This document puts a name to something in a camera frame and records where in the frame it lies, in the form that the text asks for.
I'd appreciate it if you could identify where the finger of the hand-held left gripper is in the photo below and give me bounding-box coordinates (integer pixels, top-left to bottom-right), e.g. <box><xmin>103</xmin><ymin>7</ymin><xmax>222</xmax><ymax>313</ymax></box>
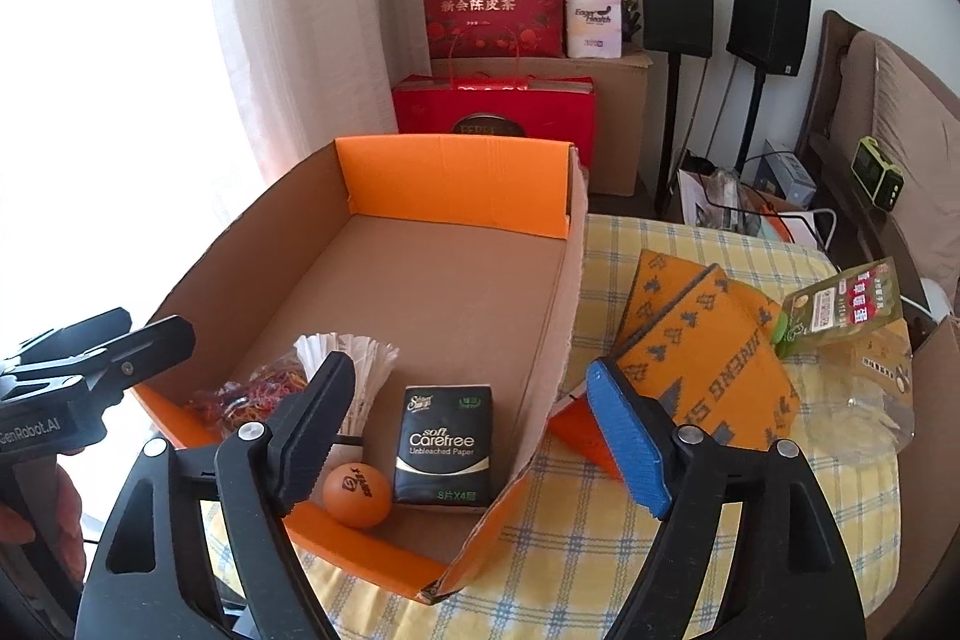
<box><xmin>0</xmin><ymin>308</ymin><xmax>134</xmax><ymax>378</ymax></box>
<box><xmin>45</xmin><ymin>314</ymin><xmax>197</xmax><ymax>420</ymax></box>

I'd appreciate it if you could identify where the orange cardboard box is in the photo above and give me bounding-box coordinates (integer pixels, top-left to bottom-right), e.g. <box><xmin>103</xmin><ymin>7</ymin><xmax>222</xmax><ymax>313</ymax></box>
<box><xmin>133</xmin><ymin>136</ymin><xmax>595</xmax><ymax>605</ymax></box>

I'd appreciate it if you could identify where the beige pillow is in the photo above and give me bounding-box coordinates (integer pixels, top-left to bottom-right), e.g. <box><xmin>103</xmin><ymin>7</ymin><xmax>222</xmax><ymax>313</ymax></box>
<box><xmin>829</xmin><ymin>31</ymin><xmax>960</xmax><ymax>290</ymax></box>

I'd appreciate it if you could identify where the white sheer curtain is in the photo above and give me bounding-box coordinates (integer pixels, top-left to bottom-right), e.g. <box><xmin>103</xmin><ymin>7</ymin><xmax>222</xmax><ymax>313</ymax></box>
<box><xmin>150</xmin><ymin>0</ymin><xmax>402</xmax><ymax>236</ymax></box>

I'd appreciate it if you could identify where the green alarm clock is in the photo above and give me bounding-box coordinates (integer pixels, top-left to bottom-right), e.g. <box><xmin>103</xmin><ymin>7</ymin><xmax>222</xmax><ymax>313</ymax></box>
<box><xmin>857</xmin><ymin>136</ymin><xmax>907</xmax><ymax>212</ymax></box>

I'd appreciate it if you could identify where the bag of colourful rubber bands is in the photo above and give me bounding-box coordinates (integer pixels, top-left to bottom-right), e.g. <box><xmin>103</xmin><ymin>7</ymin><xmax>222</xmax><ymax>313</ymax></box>
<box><xmin>184</xmin><ymin>361</ymin><xmax>313</xmax><ymax>440</ymax></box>

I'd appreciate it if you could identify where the green snack pouch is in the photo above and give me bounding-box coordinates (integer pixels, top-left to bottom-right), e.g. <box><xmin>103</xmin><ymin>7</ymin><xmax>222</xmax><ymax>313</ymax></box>
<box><xmin>772</xmin><ymin>257</ymin><xmax>905</xmax><ymax>360</ymax></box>

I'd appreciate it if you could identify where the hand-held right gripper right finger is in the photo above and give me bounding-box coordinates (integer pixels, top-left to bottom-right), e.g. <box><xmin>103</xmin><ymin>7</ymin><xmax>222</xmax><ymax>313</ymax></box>
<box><xmin>585</xmin><ymin>356</ymin><xmax>871</xmax><ymax>640</ymax></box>

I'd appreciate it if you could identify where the person's left hand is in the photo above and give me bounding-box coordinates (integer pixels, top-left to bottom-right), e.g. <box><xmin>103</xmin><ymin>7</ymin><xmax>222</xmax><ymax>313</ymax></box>
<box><xmin>0</xmin><ymin>458</ymin><xmax>88</xmax><ymax>547</ymax></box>

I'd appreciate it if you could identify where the white cable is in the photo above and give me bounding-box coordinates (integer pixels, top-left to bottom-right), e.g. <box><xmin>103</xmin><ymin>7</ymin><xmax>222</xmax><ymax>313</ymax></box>
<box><xmin>780</xmin><ymin>207</ymin><xmax>838</xmax><ymax>253</ymax></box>

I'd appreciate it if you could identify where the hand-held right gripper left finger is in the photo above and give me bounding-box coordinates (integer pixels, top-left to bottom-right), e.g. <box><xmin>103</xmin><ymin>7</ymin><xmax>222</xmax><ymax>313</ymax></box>
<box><xmin>75</xmin><ymin>353</ymin><xmax>357</xmax><ymax>640</ymax></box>

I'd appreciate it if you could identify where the orange patterned knit scarf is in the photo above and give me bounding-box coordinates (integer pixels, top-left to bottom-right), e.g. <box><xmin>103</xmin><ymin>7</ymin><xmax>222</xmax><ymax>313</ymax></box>
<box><xmin>551</xmin><ymin>248</ymin><xmax>802</xmax><ymax>485</ymax></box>

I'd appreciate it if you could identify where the yellow checkered blanket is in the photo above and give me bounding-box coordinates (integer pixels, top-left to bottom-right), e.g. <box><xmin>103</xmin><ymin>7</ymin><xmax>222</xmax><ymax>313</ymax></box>
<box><xmin>201</xmin><ymin>212</ymin><xmax>902</xmax><ymax>640</ymax></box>

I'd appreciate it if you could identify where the white toilet paper pack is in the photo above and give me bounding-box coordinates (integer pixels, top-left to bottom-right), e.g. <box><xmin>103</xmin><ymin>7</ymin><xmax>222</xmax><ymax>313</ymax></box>
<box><xmin>564</xmin><ymin>0</ymin><xmax>625</xmax><ymax>59</ymax></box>

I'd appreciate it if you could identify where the grey small box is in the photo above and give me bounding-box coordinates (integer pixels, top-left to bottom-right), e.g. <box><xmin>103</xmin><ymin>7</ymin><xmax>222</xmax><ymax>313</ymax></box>
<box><xmin>763</xmin><ymin>140</ymin><xmax>818</xmax><ymax>208</ymax></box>

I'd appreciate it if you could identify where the white box of clutter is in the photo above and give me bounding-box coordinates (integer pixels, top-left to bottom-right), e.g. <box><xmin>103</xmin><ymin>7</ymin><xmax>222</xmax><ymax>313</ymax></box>
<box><xmin>677</xmin><ymin>166</ymin><xmax>820</xmax><ymax>251</ymax></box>

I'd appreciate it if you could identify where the white feather shuttlecock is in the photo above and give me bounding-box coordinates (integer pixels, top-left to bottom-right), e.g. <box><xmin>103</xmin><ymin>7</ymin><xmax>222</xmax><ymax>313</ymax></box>
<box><xmin>294</xmin><ymin>332</ymin><xmax>399</xmax><ymax>453</ymax></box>

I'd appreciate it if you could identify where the dark brown bed headboard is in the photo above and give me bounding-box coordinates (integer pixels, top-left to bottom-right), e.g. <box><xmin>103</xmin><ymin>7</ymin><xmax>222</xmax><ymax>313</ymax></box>
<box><xmin>796</xmin><ymin>8</ymin><xmax>935</xmax><ymax>283</ymax></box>

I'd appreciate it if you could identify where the red gift box with handle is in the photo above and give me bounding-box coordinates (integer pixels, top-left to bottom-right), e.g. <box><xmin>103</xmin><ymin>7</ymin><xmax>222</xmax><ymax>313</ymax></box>
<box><xmin>391</xmin><ymin>31</ymin><xmax>599</xmax><ymax>170</ymax></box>

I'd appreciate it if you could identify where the brown cardboard box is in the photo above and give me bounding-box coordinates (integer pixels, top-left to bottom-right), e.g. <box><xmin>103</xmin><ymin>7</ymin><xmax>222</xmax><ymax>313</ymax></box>
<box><xmin>429</xmin><ymin>47</ymin><xmax>656</xmax><ymax>197</ymax></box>

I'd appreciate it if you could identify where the orange ping pong ball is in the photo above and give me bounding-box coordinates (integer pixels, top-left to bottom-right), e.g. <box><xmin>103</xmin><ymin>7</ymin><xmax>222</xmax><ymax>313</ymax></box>
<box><xmin>322</xmin><ymin>462</ymin><xmax>393</xmax><ymax>527</ymax></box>

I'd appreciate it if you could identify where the clear plastic jar yellow lid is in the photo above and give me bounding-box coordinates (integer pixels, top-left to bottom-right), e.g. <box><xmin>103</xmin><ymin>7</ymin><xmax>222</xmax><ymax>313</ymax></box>
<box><xmin>780</xmin><ymin>316</ymin><xmax>917</xmax><ymax>470</ymax></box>

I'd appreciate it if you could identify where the black tissue pack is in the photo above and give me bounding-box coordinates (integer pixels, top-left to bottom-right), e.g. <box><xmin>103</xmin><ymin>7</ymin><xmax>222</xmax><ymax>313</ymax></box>
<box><xmin>392</xmin><ymin>385</ymin><xmax>497</xmax><ymax>510</ymax></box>

